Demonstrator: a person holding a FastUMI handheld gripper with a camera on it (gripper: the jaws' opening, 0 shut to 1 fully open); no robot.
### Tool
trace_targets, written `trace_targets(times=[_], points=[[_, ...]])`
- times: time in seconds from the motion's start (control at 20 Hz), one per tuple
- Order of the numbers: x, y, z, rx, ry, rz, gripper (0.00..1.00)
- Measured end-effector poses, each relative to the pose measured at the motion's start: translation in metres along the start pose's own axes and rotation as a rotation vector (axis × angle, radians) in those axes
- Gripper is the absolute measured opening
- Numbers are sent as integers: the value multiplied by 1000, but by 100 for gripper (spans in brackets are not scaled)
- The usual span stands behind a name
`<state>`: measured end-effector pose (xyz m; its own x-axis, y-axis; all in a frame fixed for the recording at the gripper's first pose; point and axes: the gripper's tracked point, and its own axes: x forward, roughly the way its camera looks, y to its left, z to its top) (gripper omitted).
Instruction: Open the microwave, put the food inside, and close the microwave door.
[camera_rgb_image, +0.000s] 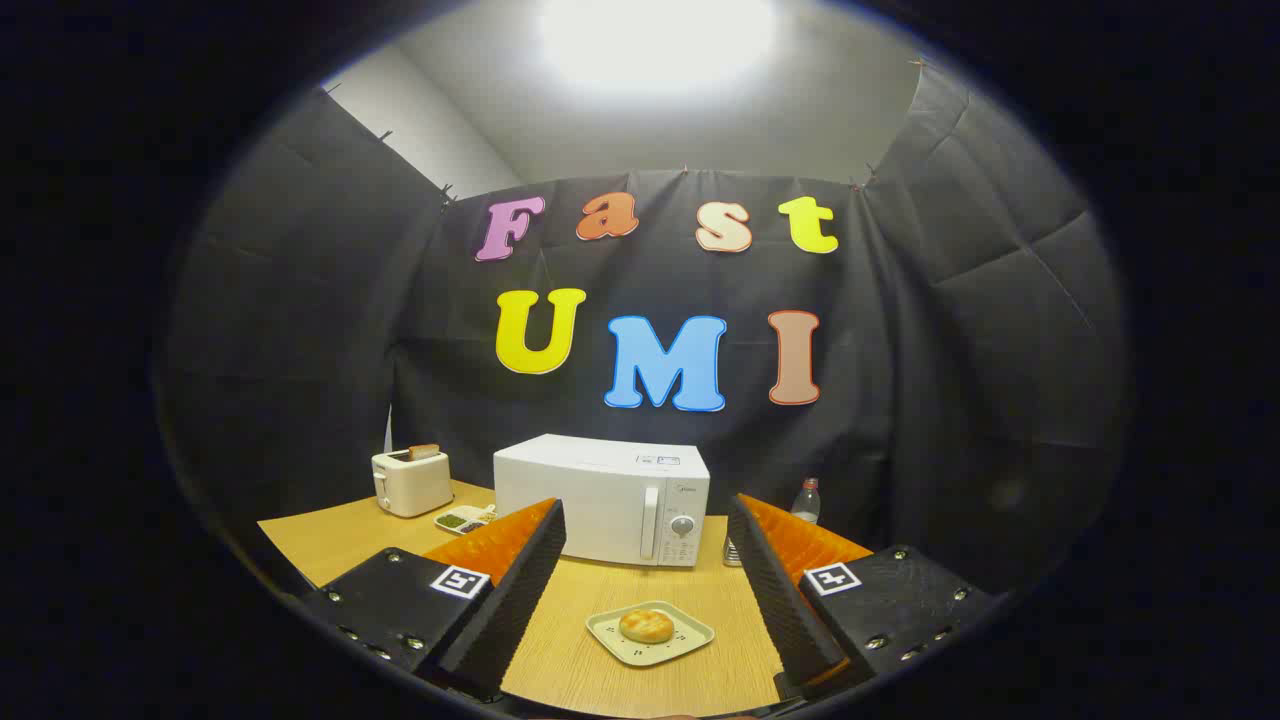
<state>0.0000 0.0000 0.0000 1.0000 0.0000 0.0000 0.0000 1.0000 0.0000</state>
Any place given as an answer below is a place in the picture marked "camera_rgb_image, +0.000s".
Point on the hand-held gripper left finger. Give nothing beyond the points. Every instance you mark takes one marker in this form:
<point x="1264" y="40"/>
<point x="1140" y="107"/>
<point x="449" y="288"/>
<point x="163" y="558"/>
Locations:
<point x="510" y="610"/>

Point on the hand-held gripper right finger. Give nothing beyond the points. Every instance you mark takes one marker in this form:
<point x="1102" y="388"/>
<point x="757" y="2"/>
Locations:
<point x="785" y="600"/>

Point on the round golden bread bun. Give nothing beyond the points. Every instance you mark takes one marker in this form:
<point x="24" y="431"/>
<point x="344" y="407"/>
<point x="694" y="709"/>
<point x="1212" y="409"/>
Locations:
<point x="646" y="626"/>

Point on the white microwave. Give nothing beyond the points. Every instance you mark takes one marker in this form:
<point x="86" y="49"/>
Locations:
<point x="600" y="500"/>

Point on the clear plastic water bottle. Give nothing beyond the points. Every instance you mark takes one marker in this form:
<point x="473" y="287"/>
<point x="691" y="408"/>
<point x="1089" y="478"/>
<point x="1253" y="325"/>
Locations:
<point x="806" y="505"/>

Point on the square cream plate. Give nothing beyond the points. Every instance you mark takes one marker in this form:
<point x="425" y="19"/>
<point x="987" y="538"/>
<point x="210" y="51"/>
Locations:
<point x="692" y="641"/>

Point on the divided dish of beans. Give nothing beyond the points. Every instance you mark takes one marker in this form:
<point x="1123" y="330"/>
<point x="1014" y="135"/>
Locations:
<point x="455" y="520"/>

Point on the white toaster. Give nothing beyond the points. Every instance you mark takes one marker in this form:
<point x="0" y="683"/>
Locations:
<point x="415" y="485"/>

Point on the toast slice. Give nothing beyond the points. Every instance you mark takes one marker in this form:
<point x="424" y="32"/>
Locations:
<point x="424" y="452"/>

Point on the ceiling light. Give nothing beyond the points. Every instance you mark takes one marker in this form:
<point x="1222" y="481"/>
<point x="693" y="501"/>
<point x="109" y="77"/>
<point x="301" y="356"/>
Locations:
<point x="655" y="40"/>

